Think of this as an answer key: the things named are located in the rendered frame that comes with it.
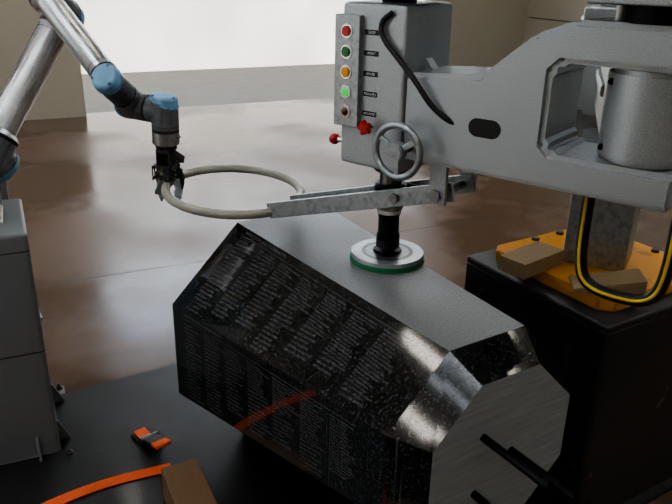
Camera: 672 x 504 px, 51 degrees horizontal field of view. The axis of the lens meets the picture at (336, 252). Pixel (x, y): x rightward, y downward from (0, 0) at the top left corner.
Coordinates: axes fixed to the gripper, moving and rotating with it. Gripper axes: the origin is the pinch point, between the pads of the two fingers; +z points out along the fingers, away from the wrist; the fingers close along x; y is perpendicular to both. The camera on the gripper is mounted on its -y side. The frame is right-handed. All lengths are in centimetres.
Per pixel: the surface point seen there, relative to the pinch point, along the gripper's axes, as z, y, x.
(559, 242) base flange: 4, -10, 136
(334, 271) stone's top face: -1, 45, 65
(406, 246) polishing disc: -4, 28, 84
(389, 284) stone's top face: -2, 51, 81
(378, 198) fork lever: -22, 38, 75
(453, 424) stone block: 8, 94, 100
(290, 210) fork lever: -9, 21, 47
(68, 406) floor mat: 88, 11, -41
